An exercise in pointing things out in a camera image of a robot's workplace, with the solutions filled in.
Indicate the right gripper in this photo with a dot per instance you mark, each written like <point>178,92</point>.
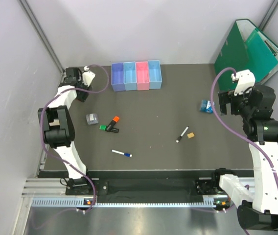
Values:
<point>229,97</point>

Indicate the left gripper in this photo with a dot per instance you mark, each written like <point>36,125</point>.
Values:
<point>82,96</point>

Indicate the blue slime jar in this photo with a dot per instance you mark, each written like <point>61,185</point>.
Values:
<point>206,106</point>

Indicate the clear staples box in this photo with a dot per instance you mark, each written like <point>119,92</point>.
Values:
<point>92,119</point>

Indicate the purple plastic bin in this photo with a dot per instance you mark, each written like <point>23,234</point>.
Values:
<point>117,77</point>

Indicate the small cork eraser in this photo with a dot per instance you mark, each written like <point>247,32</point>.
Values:
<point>190,135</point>

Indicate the light blue bin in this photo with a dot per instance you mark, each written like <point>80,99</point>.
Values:
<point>130,76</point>
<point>155,74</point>

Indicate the pink plastic bin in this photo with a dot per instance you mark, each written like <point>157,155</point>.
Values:
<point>142,76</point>

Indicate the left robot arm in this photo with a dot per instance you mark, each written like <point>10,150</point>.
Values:
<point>59,132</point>

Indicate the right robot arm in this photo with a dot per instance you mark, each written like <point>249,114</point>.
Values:
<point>257,210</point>

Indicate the orange cap highlighter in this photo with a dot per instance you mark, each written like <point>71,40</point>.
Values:
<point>111,125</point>

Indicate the teal folder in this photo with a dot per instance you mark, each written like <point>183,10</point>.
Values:
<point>261,60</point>

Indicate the black cap whiteboard marker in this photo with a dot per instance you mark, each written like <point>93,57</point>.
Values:
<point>182,134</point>

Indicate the blue cap whiteboard marker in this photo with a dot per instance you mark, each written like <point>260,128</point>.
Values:
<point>122,153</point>

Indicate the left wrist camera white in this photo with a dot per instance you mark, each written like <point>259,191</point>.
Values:
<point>87,76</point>

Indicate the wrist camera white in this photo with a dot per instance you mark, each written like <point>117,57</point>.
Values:
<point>87,76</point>
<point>244,79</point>

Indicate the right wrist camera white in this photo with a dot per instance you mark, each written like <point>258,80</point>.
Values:
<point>244,79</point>

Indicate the green ring binder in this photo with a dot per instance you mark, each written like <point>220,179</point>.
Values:
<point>234,51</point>

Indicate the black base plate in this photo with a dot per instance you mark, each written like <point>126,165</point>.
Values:
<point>146,185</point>

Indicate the aluminium rail with cable duct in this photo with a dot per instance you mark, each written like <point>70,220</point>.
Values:
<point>50,193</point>

